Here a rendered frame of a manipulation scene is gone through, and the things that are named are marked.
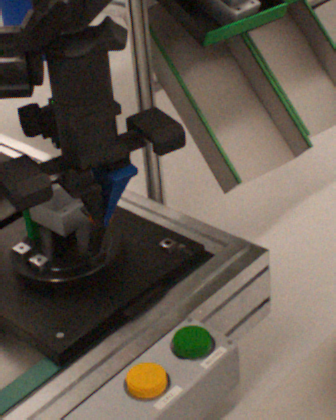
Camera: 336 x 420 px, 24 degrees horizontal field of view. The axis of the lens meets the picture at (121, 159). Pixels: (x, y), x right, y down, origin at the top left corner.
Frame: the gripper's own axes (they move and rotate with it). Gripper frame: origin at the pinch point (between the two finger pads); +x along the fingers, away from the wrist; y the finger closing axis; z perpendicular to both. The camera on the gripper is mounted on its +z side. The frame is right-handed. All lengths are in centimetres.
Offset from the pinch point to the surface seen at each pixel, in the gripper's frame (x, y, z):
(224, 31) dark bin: -7.2, -24.6, 11.9
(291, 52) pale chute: 6, -45, 24
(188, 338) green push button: 15.1, -4.4, -8.4
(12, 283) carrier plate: 15.9, 7.2, 12.1
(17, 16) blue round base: 19, -31, 101
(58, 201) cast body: 6.2, 0.2, 10.8
